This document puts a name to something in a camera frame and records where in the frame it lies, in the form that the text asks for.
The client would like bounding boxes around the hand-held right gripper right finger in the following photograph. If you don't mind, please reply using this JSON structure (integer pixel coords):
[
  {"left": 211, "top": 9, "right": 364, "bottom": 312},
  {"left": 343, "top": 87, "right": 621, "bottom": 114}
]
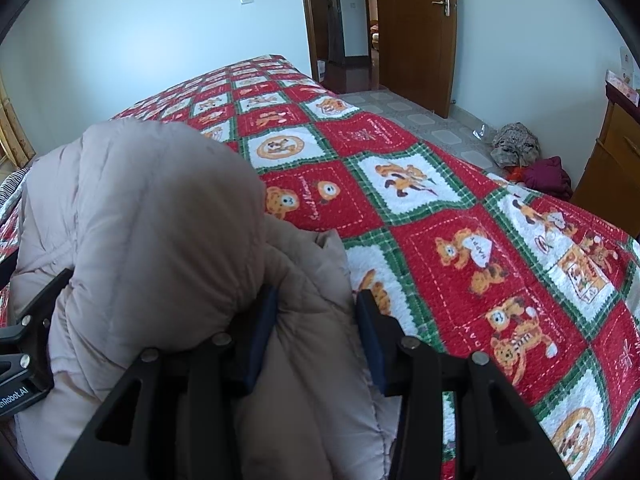
[{"left": 355, "top": 289, "right": 573, "bottom": 480}]

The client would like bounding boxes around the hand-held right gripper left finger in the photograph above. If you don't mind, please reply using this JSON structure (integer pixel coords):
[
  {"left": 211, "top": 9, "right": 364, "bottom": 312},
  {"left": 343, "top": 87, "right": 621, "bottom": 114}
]
[{"left": 55, "top": 285, "right": 278, "bottom": 480}]

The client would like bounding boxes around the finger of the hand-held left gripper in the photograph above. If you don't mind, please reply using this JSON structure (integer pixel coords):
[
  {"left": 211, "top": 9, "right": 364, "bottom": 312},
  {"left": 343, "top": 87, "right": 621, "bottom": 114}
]
[{"left": 7, "top": 267, "right": 74, "bottom": 330}]

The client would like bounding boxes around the beige puffer jacket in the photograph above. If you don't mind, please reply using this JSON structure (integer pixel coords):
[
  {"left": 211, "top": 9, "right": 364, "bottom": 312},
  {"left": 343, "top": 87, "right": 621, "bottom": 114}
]
[{"left": 7, "top": 119, "right": 401, "bottom": 480}]

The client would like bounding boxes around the striped grey pillow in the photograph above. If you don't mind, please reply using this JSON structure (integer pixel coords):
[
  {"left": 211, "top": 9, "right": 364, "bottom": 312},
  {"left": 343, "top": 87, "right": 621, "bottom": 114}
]
[{"left": 0, "top": 167, "right": 33, "bottom": 221}]

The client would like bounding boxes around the red patchwork printed quilt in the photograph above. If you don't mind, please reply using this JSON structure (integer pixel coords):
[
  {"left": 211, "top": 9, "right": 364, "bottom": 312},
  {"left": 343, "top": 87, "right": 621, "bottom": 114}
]
[{"left": 0, "top": 54, "right": 640, "bottom": 480}]

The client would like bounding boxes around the cream wooden headboard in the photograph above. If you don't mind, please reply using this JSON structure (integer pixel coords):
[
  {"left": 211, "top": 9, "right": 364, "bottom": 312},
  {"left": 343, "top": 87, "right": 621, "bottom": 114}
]
[{"left": 0, "top": 75, "right": 36, "bottom": 168}]

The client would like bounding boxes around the maroon cloth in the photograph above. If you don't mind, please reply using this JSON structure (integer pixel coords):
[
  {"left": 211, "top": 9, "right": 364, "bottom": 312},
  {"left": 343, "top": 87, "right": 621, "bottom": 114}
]
[{"left": 522, "top": 156, "right": 573, "bottom": 200}]

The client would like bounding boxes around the camouflage cloth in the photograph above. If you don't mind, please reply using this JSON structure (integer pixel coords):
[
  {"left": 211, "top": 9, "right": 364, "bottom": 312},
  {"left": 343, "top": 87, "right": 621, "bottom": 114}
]
[{"left": 490, "top": 122, "right": 542, "bottom": 167}]

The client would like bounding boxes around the wooden cabinet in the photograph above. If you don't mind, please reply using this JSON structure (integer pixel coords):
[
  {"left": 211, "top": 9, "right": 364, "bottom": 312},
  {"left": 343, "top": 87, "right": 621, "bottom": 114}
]
[{"left": 570, "top": 82, "right": 640, "bottom": 238}]

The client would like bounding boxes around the brown wooden door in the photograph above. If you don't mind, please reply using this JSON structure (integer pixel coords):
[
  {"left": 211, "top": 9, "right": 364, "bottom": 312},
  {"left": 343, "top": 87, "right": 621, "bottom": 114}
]
[{"left": 372, "top": 0, "right": 458, "bottom": 120}]

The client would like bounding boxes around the pink printed box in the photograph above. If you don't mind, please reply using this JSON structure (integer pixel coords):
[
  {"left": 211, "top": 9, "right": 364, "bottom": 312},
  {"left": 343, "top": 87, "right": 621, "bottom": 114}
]
[{"left": 605, "top": 70, "right": 640, "bottom": 107}]

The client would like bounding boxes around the white printed box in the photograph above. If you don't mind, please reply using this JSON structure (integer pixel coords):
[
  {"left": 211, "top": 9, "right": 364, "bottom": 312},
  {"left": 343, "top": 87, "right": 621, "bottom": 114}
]
[{"left": 619, "top": 46, "right": 637, "bottom": 86}]

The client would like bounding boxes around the brown wooden door frame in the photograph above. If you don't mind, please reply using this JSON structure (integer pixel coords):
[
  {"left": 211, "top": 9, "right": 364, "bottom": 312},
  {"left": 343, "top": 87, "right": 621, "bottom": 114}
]
[{"left": 297, "top": 0, "right": 381, "bottom": 96}]

